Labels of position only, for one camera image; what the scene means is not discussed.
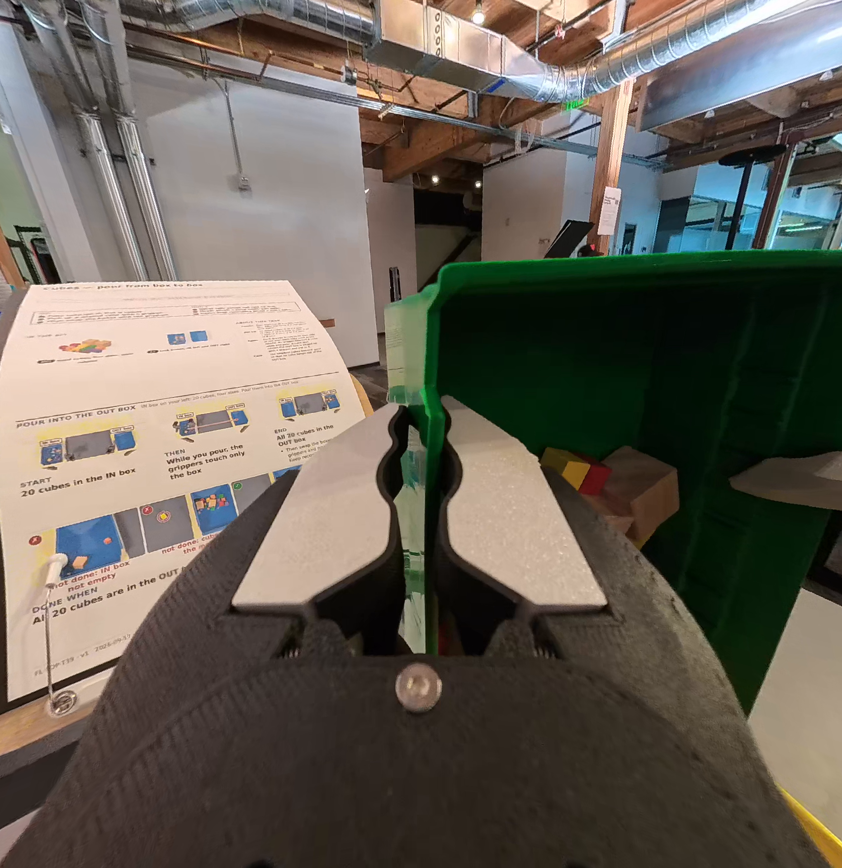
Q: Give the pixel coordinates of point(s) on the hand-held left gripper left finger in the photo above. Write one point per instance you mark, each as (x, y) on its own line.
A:
(326, 515)

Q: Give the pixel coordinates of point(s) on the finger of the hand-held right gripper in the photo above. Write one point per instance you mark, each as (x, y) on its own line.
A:
(807, 481)

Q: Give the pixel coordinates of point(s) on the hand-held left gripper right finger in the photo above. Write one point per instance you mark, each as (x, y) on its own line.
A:
(516, 522)

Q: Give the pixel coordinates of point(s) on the pile of wooden cubes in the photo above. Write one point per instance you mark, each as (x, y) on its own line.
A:
(638, 488)

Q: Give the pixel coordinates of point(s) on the green plastic box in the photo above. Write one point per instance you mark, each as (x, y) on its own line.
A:
(597, 352)

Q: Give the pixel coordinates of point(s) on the yellow plastic box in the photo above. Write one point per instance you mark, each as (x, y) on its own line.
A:
(828, 841)

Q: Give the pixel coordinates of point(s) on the printed instruction sheet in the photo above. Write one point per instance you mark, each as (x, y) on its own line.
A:
(156, 420)

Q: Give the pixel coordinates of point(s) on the black monitor screen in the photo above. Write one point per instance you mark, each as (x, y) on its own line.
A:
(569, 237)

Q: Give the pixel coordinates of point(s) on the white paper sign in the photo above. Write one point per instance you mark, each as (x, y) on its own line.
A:
(611, 210)

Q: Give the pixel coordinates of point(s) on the black round high table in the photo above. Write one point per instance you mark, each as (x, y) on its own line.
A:
(752, 156)

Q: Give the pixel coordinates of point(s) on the silver vertical pipe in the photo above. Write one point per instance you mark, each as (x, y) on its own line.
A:
(112, 196)
(148, 196)

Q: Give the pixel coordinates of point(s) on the wooden display board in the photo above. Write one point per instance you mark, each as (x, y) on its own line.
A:
(27, 732)

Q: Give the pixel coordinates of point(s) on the white ribbed stack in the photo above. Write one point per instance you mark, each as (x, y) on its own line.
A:
(0, 276)

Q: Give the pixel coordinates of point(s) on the green exit sign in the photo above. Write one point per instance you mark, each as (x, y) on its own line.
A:
(575, 104)

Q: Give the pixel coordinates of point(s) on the ceiling spot lamp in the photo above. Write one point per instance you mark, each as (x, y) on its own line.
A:
(477, 13)

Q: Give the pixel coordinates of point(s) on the wall conduit with junction box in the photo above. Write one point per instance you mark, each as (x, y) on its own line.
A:
(243, 182)

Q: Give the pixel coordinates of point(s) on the silver ventilation duct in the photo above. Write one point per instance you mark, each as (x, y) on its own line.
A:
(462, 47)

